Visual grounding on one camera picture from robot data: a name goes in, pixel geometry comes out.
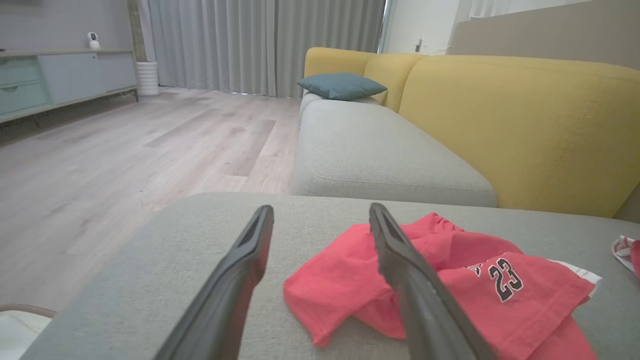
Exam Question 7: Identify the grey sofa seat cushion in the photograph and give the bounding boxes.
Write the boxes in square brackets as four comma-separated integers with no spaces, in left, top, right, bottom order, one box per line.
[298,91,382,126]
[291,99,498,209]

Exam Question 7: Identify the yellow sofa backrest cushion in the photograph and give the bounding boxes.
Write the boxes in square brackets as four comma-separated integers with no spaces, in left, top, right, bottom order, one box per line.
[304,47,377,80]
[398,55,640,219]
[364,52,427,114]

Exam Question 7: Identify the grey pleated curtain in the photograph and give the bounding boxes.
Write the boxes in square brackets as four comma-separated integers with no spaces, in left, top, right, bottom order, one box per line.
[147,0,387,98]

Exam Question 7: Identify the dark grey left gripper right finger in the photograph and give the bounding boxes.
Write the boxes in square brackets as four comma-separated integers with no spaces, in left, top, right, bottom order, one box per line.
[369,202,496,360]

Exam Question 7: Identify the grey teal sideboard cabinet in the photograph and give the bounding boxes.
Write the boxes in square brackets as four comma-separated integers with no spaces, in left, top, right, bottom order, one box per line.
[0,48,140,125]

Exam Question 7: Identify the red shorts number 23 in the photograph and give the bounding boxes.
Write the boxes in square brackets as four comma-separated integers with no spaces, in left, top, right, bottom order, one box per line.
[282,212,603,360]

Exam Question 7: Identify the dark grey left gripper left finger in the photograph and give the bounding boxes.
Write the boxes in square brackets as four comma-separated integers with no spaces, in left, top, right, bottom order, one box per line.
[152,205,275,360]

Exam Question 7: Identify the white ribbed cylinder bin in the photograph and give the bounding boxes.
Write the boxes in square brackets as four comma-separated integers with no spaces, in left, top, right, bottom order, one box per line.
[136,61,160,96]

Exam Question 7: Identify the red jersey white sleeves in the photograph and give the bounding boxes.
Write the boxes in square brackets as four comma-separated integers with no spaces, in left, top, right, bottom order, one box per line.
[611,235,640,279]

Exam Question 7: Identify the white laundry basket brown rim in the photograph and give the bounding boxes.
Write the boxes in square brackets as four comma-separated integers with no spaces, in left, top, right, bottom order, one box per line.
[0,304,57,360]

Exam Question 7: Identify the teal throw pillow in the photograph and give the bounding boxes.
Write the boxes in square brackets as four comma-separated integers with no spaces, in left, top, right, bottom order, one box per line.
[297,72,388,102]

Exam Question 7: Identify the beige partition panel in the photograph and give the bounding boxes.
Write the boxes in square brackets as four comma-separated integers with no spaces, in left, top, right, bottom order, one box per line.
[446,0,640,71]

